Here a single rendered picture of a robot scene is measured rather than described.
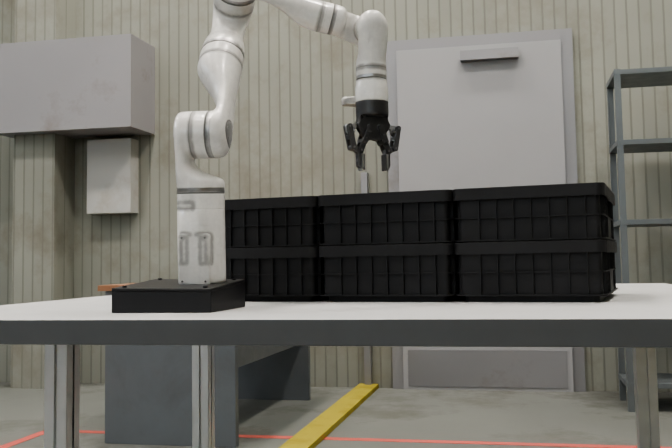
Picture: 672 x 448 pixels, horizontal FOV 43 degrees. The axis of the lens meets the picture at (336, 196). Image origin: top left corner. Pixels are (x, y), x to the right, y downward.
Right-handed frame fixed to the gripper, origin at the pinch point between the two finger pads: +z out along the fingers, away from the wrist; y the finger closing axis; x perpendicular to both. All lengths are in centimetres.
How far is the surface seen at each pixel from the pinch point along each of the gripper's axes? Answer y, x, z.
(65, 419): -62, 40, 57
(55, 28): -22, 407, -134
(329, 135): 136, 319, -57
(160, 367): -1, 204, 68
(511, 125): 224, 246, -57
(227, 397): 24, 185, 80
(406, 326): -26, -59, 31
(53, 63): -24, 395, -107
